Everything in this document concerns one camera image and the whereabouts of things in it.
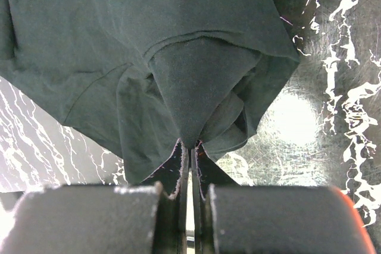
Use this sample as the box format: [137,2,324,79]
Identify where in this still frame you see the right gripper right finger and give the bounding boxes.
[190,143,376,253]

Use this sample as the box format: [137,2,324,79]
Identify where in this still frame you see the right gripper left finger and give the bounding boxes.
[1,142,189,253]

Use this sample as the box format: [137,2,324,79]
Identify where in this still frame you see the black t shirt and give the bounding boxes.
[1,0,299,184]

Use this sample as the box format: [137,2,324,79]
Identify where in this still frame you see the black marble pattern mat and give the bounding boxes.
[1,0,380,236]

